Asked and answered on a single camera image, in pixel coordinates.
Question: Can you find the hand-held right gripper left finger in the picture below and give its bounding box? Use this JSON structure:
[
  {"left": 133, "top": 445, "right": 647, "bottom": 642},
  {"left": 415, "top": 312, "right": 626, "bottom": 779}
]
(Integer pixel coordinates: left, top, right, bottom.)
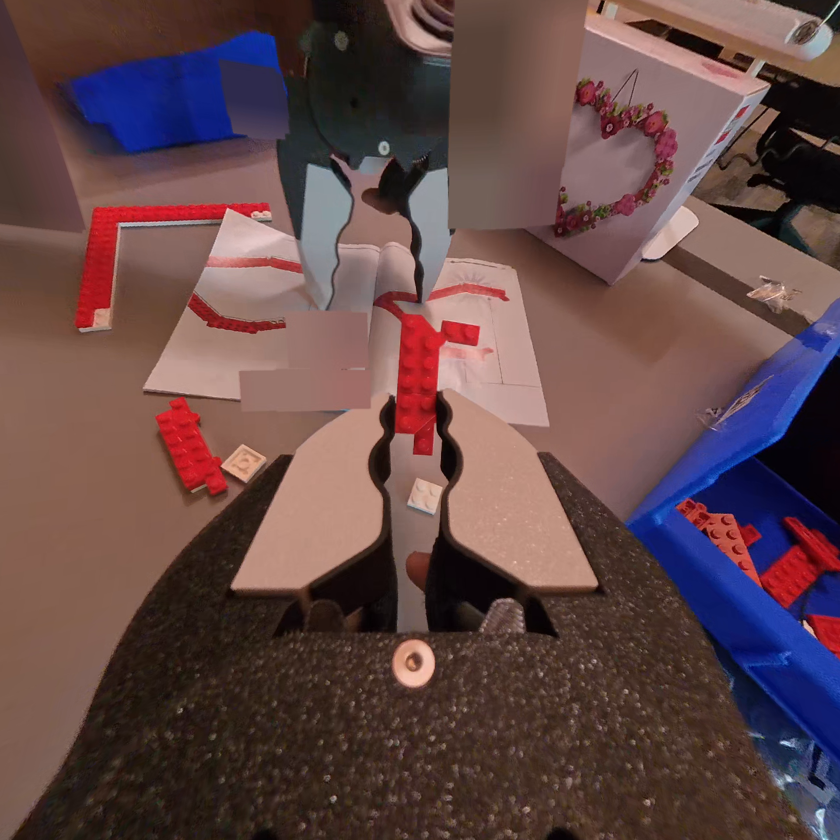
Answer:
[{"left": 230, "top": 392, "right": 398, "bottom": 598}]

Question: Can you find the black office chair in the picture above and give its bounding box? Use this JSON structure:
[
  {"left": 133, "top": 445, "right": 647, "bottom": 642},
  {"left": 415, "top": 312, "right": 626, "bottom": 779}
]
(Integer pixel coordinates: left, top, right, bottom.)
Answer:
[{"left": 722, "top": 66, "right": 840, "bottom": 260}]

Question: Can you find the blue bin with red bricks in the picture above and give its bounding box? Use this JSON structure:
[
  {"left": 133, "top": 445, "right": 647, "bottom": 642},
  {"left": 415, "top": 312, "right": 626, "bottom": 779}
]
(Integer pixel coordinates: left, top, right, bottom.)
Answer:
[{"left": 625, "top": 320, "right": 840, "bottom": 729}]

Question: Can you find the pile of red brick plates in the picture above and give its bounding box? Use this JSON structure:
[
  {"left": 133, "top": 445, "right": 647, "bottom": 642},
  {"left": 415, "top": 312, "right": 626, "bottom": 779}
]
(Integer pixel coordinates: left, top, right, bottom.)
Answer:
[{"left": 676, "top": 497, "right": 840, "bottom": 658}]

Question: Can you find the small red brick plate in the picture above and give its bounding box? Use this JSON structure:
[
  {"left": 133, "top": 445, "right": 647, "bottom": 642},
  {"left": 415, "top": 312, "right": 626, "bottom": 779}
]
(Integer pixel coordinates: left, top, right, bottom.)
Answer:
[{"left": 155, "top": 396, "right": 229, "bottom": 497}]

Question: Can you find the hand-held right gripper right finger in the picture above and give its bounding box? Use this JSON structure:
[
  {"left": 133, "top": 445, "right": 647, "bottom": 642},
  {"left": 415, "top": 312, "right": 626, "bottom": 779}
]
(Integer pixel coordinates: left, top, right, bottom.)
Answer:
[{"left": 436, "top": 389, "right": 601, "bottom": 598}]

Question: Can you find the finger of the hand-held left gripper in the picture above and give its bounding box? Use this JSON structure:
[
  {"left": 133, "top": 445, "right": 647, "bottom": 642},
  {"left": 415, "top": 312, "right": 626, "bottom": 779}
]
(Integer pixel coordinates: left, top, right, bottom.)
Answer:
[
  {"left": 298, "top": 161, "right": 357, "bottom": 311},
  {"left": 406, "top": 161, "right": 455, "bottom": 304}
]

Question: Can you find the heart wreath set box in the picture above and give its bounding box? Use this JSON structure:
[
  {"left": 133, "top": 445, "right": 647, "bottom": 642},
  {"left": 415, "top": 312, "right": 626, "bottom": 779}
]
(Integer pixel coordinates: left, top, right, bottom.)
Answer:
[{"left": 525, "top": 13, "right": 770, "bottom": 287}]

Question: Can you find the blue bin with colourful bricks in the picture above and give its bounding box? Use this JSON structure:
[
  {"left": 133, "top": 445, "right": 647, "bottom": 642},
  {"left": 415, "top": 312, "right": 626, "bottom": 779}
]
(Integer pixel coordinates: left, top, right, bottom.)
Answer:
[{"left": 66, "top": 29, "right": 290, "bottom": 156}]

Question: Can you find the red angled brick frame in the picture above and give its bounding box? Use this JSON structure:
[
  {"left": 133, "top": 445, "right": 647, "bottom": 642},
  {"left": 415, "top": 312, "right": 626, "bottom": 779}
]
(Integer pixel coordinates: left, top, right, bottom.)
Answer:
[{"left": 74, "top": 202, "right": 273, "bottom": 333}]

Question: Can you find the red branched brick assembly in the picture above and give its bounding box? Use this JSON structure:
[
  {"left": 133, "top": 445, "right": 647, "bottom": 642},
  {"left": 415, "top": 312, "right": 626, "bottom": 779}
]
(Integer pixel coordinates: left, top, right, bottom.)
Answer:
[{"left": 392, "top": 314, "right": 483, "bottom": 457}]

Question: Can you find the white instruction booklet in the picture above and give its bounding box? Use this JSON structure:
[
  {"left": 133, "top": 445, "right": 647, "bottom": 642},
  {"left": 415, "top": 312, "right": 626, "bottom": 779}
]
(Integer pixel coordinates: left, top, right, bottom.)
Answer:
[{"left": 143, "top": 209, "right": 551, "bottom": 427}]

